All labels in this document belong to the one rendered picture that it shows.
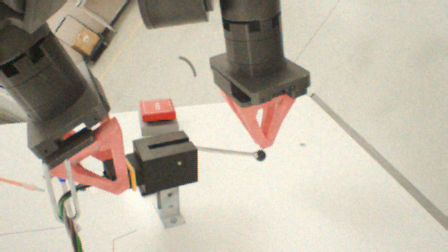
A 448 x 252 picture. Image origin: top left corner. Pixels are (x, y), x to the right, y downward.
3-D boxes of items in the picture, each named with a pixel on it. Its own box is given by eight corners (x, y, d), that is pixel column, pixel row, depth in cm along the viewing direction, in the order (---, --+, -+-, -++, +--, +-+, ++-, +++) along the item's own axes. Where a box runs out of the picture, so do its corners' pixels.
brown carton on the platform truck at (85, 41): (94, 40, 761) (79, 30, 744) (101, 37, 714) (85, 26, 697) (83, 56, 754) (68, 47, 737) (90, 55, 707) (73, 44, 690)
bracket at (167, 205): (186, 223, 43) (184, 186, 40) (164, 229, 42) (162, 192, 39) (172, 198, 46) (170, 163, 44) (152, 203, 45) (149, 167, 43)
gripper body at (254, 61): (254, 112, 36) (246, 35, 32) (209, 73, 44) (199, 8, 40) (313, 90, 38) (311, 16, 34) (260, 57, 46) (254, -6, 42)
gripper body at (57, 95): (42, 166, 29) (-25, 94, 25) (37, 109, 37) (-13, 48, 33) (113, 121, 30) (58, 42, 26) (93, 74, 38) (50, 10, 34)
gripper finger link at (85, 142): (97, 226, 34) (30, 155, 29) (85, 180, 40) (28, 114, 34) (161, 185, 35) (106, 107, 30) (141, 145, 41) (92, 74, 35)
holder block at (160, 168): (198, 182, 41) (198, 149, 39) (145, 195, 39) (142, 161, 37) (184, 160, 44) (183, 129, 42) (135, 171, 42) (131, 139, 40)
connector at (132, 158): (158, 179, 39) (156, 163, 39) (112, 194, 37) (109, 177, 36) (146, 164, 42) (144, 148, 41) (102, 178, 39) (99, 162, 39)
